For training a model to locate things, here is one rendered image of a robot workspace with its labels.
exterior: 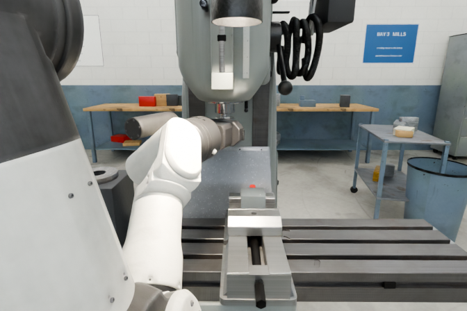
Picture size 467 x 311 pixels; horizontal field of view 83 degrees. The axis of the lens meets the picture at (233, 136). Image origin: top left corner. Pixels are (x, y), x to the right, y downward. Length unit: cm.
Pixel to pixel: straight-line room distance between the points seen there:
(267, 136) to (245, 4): 71
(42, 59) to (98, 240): 11
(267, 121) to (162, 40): 415
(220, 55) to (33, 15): 34
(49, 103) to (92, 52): 527
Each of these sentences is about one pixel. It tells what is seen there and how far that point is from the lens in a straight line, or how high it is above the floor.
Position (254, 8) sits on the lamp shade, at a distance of 38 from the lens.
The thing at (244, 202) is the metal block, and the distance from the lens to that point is 67.
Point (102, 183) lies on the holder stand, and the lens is 68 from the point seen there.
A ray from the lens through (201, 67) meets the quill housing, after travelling 54.
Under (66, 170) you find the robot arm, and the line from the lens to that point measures 18.
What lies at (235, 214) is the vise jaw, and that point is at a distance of 65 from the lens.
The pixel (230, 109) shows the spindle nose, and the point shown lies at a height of 129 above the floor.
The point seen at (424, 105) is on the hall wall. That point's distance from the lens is 594.
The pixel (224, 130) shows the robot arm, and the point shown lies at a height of 126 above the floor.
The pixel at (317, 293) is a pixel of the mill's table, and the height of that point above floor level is 88.
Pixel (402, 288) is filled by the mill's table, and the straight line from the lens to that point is 79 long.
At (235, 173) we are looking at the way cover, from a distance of 101.
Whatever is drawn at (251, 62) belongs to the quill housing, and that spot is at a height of 139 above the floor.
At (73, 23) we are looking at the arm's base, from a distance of 22.
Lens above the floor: 136
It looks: 13 degrees down
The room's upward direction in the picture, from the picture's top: straight up
